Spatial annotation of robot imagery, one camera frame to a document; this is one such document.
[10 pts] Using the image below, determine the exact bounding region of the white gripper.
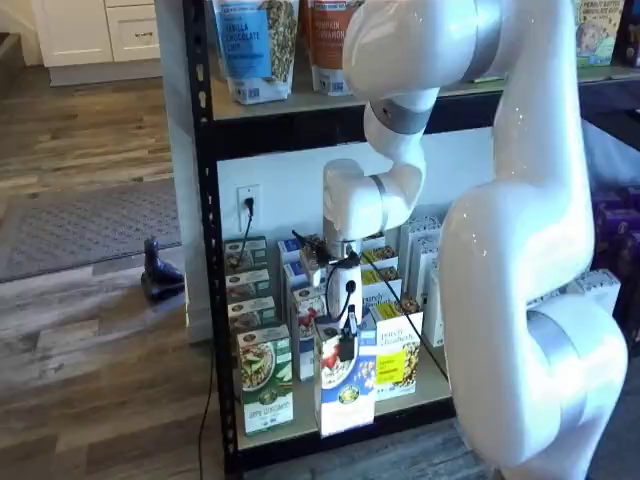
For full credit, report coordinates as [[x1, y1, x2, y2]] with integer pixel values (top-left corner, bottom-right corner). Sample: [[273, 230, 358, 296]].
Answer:
[[327, 262, 363, 362]]

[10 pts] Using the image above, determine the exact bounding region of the blue white flax plus box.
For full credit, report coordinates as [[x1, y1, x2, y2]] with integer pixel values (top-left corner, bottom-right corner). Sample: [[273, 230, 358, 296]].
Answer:
[[282, 260, 321, 296], [313, 319, 377, 440], [288, 285, 329, 382], [277, 238, 316, 266]]

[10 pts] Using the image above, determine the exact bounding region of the yellow white banana nut box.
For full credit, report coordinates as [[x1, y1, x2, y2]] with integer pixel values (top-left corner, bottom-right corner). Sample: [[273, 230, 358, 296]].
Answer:
[[368, 298, 425, 402], [360, 263, 401, 286], [359, 277, 404, 316], [360, 244, 400, 267]]

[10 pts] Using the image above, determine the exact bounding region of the green apple cinnamon oatmeal box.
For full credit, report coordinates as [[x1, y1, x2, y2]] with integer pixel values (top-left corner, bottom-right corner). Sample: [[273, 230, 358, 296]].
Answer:
[[222, 236, 269, 275], [227, 296, 278, 335], [224, 268, 272, 304], [236, 323, 295, 437]]

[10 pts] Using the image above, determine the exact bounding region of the white patterned tea box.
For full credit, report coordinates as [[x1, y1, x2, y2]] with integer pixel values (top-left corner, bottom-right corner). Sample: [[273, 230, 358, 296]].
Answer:
[[537, 268, 623, 326], [412, 233, 444, 301], [423, 267, 447, 349], [399, 215, 442, 281]]

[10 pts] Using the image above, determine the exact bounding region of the black metal shelf unit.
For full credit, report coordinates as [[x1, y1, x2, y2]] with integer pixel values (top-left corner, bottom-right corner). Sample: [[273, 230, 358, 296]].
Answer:
[[182, 0, 640, 471]]

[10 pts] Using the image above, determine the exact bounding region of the purple box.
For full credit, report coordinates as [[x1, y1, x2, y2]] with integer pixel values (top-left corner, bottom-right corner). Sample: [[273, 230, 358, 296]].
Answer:
[[592, 185, 640, 211], [594, 202, 640, 274]]

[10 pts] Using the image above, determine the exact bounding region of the Bobo's peanut butter box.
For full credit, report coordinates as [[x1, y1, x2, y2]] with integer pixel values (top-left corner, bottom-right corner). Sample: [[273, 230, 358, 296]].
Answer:
[[573, 0, 617, 69]]

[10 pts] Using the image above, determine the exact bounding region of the dark snack box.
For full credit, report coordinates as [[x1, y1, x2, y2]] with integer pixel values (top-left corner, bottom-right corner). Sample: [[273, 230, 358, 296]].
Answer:
[[612, 0, 640, 67]]

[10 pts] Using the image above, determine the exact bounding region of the black boot-shaped object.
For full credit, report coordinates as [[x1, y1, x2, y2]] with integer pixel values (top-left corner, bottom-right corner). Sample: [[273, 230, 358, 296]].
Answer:
[[139, 238, 185, 302]]

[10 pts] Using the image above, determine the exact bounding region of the grey floor mat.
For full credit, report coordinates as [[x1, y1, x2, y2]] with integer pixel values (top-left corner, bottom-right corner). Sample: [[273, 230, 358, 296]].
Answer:
[[0, 177, 184, 285]]

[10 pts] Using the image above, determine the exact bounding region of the orange label granola bag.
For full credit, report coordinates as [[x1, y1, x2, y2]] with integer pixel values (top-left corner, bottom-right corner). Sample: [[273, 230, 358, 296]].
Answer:
[[305, 0, 369, 97]]

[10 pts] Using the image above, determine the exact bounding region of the blue label granola bag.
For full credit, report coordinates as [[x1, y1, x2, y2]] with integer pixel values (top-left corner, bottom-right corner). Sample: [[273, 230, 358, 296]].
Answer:
[[210, 0, 302, 106]]

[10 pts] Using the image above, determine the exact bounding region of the white cabinet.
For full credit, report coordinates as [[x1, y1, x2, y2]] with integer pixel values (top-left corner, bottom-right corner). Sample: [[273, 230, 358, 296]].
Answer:
[[29, 0, 162, 87]]

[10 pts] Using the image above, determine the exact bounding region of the short looped black cable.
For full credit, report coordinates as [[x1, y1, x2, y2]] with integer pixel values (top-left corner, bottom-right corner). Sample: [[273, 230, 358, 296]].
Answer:
[[324, 252, 362, 324]]

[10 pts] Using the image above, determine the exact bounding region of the long black gripper cable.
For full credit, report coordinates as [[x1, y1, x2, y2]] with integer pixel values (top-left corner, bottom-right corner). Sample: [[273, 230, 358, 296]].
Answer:
[[349, 252, 451, 381]]

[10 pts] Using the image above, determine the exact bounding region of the white wall outlet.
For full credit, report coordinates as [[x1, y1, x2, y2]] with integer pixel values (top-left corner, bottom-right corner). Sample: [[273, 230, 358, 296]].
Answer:
[[236, 184, 262, 232]]

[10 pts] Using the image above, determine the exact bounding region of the black power cable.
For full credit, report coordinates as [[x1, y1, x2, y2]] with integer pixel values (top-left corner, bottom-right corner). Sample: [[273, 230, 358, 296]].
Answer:
[[197, 196, 257, 480]]

